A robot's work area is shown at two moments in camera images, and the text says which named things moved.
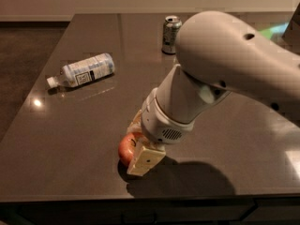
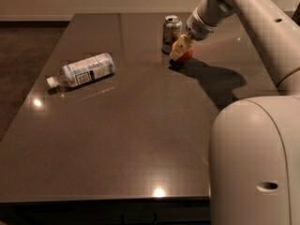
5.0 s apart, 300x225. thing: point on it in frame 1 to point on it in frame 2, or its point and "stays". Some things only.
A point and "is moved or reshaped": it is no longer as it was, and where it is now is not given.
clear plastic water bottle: x=83 y=71 stays
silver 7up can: x=171 y=28 stays
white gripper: x=155 y=125 to x=198 y=29
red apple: x=127 y=146 is moved or reshaped
